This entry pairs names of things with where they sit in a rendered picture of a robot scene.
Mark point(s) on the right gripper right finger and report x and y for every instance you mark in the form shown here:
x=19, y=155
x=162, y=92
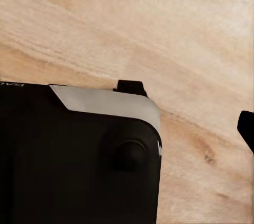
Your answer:
x=246, y=127

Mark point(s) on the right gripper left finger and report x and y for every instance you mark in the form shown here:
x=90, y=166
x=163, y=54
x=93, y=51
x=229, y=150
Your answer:
x=13, y=127

